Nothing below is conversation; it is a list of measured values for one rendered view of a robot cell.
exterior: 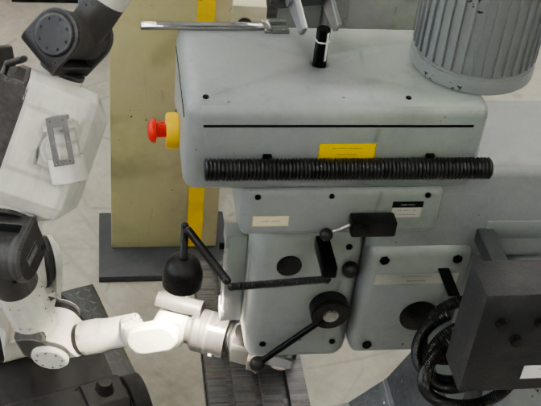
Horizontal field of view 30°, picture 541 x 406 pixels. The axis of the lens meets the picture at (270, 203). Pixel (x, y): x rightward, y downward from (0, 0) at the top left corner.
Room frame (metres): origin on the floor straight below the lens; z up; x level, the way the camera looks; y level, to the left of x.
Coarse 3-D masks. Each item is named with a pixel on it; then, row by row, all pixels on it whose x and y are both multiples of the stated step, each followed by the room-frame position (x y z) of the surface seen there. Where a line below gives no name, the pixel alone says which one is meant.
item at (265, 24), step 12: (144, 24) 1.44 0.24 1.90; (156, 24) 1.44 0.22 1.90; (168, 24) 1.45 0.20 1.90; (180, 24) 1.45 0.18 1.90; (192, 24) 1.46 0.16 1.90; (204, 24) 1.46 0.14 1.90; (216, 24) 1.46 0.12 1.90; (228, 24) 1.47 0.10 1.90; (240, 24) 1.47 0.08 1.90; (252, 24) 1.48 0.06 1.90; (264, 24) 1.48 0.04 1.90; (276, 24) 1.50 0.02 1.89
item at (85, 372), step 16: (0, 368) 1.85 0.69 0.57; (16, 368) 1.85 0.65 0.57; (32, 368) 1.86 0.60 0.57; (64, 368) 1.87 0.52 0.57; (80, 368) 1.88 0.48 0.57; (96, 368) 1.88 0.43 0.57; (0, 384) 1.79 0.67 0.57; (16, 384) 1.80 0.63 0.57; (32, 384) 1.80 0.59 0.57; (48, 384) 1.81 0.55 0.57; (64, 384) 1.81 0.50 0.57; (80, 384) 1.81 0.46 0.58; (96, 384) 1.77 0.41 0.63; (112, 384) 1.77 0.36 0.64; (0, 400) 1.73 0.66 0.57; (16, 400) 1.74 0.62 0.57; (32, 400) 1.73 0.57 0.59; (48, 400) 1.73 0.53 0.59; (64, 400) 1.74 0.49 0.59; (80, 400) 1.75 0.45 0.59; (96, 400) 1.74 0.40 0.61; (112, 400) 1.74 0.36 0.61; (128, 400) 1.75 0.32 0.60
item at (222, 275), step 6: (186, 228) 1.31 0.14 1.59; (192, 234) 1.30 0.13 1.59; (192, 240) 1.29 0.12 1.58; (198, 240) 1.28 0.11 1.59; (198, 246) 1.27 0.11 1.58; (204, 246) 1.27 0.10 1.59; (204, 252) 1.25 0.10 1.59; (204, 258) 1.25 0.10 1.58; (210, 258) 1.24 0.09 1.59; (210, 264) 1.23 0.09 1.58; (216, 264) 1.23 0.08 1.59; (216, 270) 1.22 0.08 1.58; (222, 270) 1.21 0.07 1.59; (222, 276) 1.20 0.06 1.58; (228, 276) 1.20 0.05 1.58; (228, 282) 1.19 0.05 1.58
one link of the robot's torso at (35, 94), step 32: (0, 96) 1.52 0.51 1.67; (32, 96) 1.54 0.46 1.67; (64, 96) 1.57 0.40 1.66; (96, 96) 1.61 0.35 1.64; (0, 128) 1.49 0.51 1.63; (32, 128) 1.51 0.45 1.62; (96, 128) 1.57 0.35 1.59; (0, 160) 1.45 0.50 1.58; (32, 160) 1.48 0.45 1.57; (0, 192) 1.42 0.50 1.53; (32, 192) 1.45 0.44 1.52; (64, 192) 1.47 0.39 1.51
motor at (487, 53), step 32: (448, 0) 1.37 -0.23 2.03; (480, 0) 1.35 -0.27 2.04; (512, 0) 1.34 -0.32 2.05; (416, 32) 1.44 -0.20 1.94; (448, 32) 1.36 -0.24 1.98; (480, 32) 1.35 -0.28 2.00; (512, 32) 1.35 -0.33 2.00; (416, 64) 1.40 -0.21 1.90; (448, 64) 1.36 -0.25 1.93; (480, 64) 1.35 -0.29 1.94; (512, 64) 1.36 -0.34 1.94
